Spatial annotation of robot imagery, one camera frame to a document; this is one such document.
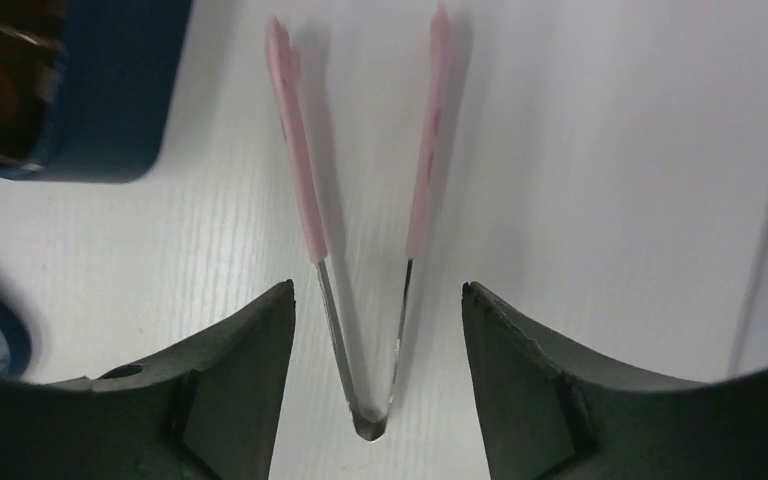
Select pink handled metal tongs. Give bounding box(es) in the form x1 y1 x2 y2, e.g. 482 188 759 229
265 3 454 443

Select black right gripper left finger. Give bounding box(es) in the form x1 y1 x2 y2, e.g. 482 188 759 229
0 280 296 479

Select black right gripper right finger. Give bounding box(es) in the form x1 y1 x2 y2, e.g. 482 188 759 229
462 282 768 479

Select dark blue chocolate box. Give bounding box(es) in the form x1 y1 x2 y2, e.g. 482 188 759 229
0 1 192 183

